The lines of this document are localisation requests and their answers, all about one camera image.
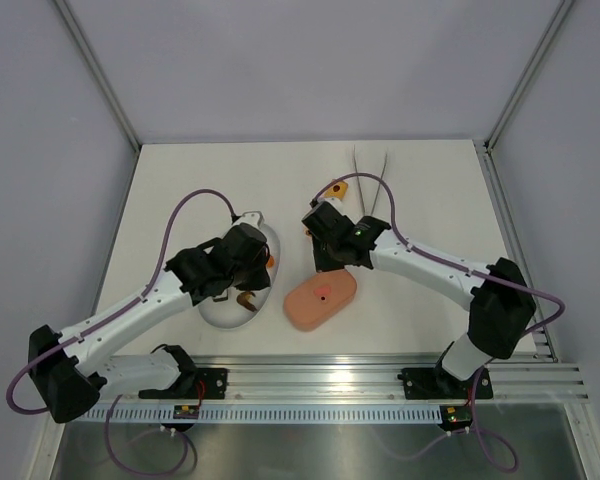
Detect aluminium frame post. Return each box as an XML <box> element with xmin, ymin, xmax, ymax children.
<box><xmin>483</xmin><ymin>0</ymin><xmax>577</xmax><ymax>154</ymax></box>
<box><xmin>49</xmin><ymin>0</ymin><xmax>142</xmax><ymax>157</ymax></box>

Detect white oval plate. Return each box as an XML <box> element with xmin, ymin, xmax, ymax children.
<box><xmin>198</xmin><ymin>223</ymin><xmax>281</xmax><ymax>330</ymax></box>

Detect right aluminium frame post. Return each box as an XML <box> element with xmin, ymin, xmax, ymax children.
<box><xmin>483</xmin><ymin>0</ymin><xmax>577</xmax><ymax>154</ymax></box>

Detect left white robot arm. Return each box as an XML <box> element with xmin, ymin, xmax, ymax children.
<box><xmin>29</xmin><ymin>217</ymin><xmax>281</xmax><ymax>424</ymax></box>

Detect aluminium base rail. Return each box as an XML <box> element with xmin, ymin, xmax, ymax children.
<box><xmin>114</xmin><ymin>353</ymin><xmax>591</xmax><ymax>404</ymax></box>

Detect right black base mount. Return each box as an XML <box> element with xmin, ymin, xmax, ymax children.
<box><xmin>397</xmin><ymin>367</ymin><xmax>494</xmax><ymax>400</ymax></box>

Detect white slotted cable duct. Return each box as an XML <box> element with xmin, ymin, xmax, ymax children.
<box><xmin>80</xmin><ymin>403</ymin><xmax>442</xmax><ymax>425</ymax></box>

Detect left aluminium frame post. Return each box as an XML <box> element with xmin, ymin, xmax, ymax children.
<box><xmin>49</xmin><ymin>0</ymin><xmax>142</xmax><ymax>157</ymax></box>

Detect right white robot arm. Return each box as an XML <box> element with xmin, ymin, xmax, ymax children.
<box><xmin>302</xmin><ymin>200</ymin><xmax>536</xmax><ymax>399</ymax></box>

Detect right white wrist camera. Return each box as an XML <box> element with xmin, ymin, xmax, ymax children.
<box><xmin>315</xmin><ymin>197</ymin><xmax>344</xmax><ymax>213</ymax></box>

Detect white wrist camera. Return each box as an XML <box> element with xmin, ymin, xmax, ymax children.
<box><xmin>315</xmin><ymin>197</ymin><xmax>344</xmax><ymax>213</ymax></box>
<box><xmin>232</xmin><ymin>211</ymin><xmax>264</xmax><ymax>229</ymax></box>

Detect metal food tongs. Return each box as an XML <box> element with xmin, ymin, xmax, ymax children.
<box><xmin>351</xmin><ymin>146</ymin><xmax>390</xmax><ymax>215</ymax></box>

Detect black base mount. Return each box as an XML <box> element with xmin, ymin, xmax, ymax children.
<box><xmin>138</xmin><ymin>368</ymin><xmax>229</xmax><ymax>400</ymax></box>
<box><xmin>397</xmin><ymin>367</ymin><xmax>494</xmax><ymax>400</ymax></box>

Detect yellow rectangular box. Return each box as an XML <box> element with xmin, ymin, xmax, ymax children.
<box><xmin>304</xmin><ymin>178</ymin><xmax>350</xmax><ymax>236</ymax></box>

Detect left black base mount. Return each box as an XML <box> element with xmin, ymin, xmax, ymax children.
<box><xmin>138</xmin><ymin>368</ymin><xmax>229</xmax><ymax>400</ymax></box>

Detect pink lunch box lid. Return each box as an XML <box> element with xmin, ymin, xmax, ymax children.
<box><xmin>283</xmin><ymin>269</ymin><xmax>357</xmax><ymax>332</ymax></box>

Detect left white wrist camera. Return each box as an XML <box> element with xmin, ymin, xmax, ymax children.
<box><xmin>232</xmin><ymin>211</ymin><xmax>264</xmax><ymax>229</ymax></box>

